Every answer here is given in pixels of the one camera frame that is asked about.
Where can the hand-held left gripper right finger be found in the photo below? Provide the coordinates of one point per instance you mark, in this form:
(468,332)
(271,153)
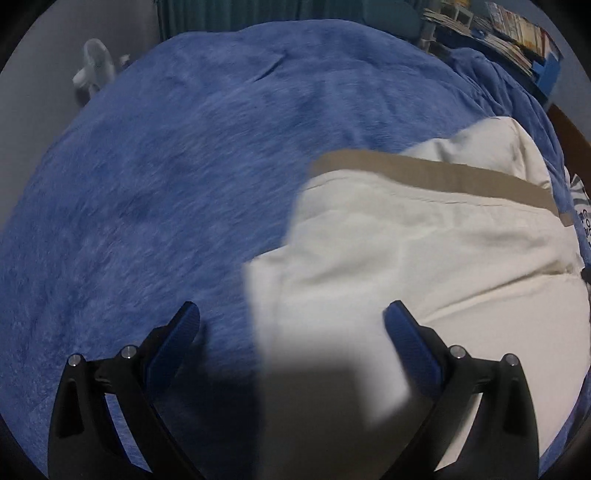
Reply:
(413,350)

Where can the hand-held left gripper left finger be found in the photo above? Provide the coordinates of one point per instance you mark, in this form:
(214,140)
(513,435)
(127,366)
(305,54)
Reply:
(171,350)

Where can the cream hooded puffer jacket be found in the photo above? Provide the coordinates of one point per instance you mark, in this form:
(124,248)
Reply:
(415,230)

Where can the blue fleece blanket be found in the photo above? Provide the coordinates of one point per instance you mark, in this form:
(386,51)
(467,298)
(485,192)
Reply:
(161,184)

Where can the striped printed pillow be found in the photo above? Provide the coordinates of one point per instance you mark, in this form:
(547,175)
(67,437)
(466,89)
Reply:
(582,198)

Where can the wooden headboard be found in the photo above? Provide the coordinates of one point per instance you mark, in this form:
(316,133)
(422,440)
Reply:
(572,129)

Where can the white electric fan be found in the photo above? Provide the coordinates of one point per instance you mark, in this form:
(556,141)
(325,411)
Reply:
(94,60)

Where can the blue shelf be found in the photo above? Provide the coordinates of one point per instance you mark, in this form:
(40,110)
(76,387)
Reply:
(549,69)

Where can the stack of papers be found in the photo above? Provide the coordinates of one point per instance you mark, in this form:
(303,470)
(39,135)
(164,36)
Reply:
(503,50)

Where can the teal curtain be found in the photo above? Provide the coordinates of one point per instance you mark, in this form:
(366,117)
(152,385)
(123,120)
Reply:
(207,14)

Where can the row of books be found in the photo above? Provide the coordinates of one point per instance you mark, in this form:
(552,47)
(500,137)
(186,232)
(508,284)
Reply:
(517,27)

